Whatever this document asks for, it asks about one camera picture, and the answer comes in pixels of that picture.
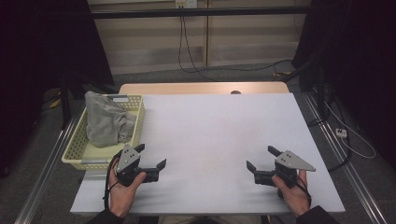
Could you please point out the yellow perforated plastic basket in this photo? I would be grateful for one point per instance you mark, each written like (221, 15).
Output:
(93, 154)

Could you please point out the person's left hand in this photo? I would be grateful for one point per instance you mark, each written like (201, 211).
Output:
(123, 196)

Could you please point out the wooden table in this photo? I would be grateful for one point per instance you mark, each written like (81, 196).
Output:
(186, 88)

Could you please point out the white wall outlet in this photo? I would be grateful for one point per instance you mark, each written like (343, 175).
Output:
(186, 3)

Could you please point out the black curtain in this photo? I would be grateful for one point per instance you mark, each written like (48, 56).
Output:
(37, 62)
(364, 62)

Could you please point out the person's lap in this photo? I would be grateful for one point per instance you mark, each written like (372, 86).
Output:
(211, 220)

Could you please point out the aluminium floor rail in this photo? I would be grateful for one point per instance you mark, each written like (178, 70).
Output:
(46, 174)
(351, 174)

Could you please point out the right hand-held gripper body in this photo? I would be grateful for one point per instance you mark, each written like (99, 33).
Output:
(286, 169)

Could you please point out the white table mat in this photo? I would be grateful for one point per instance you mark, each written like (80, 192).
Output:
(202, 140)

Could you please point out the black horizontal bar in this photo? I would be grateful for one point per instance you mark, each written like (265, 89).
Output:
(199, 12)

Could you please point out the gray cloth garment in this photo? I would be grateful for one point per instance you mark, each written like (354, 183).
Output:
(106, 121)

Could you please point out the person's right hand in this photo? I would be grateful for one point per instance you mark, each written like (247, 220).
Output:
(294, 196)

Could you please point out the white power strip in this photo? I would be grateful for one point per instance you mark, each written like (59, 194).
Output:
(341, 133)

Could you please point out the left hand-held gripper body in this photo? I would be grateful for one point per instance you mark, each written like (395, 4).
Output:
(127, 161)

